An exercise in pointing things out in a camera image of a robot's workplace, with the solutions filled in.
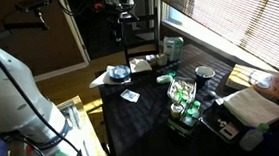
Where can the green box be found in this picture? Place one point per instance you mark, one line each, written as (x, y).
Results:
(181, 126)

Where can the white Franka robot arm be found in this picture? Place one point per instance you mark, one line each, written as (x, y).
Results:
(3, 92)

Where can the small white cup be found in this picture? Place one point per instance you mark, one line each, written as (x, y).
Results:
(161, 59)

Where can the green plastic utensil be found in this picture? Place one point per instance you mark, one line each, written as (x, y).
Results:
(180, 95)

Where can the black wooden chair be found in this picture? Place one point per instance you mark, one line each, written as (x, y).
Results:
(141, 31)

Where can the small brown cup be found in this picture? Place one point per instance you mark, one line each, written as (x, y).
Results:
(150, 58)

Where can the white label card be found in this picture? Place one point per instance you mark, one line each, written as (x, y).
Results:
(229, 130)

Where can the black mounted camera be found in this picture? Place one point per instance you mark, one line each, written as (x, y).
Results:
(33, 4)

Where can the green capped small bottle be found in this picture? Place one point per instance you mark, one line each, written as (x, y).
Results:
(189, 116)
(197, 108)

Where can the bamboo window blind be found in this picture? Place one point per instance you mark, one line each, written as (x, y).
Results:
(241, 16)

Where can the small card pack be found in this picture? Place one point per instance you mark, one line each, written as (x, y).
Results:
(130, 95)

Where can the white paper sheet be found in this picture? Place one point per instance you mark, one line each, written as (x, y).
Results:
(101, 79)

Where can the metal spoon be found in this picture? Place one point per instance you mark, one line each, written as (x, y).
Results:
(213, 95)

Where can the green capped squeeze bottle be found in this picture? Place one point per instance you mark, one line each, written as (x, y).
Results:
(253, 137)

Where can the clear plastic container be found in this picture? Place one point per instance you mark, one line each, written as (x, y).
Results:
(181, 88)

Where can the pink plush toy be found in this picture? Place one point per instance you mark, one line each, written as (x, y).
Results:
(273, 84)

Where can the blue tape roll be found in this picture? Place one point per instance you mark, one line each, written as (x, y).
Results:
(119, 72)

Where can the small green lid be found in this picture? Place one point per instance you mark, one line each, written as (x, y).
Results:
(172, 74)

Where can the black electronic scale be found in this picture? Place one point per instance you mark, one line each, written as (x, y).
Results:
(218, 123)

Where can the folded white napkin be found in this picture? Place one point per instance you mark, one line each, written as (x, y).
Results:
(140, 64)

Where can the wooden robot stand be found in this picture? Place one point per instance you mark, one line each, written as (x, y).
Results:
(84, 139)

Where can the black device on stand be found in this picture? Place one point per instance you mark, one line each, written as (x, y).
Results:
(117, 2)

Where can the white folded towel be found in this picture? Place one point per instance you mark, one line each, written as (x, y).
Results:
(253, 106)

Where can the yellow striped book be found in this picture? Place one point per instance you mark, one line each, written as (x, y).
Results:
(243, 76)

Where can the yellow tin can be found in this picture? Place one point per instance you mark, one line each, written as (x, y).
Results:
(176, 110)

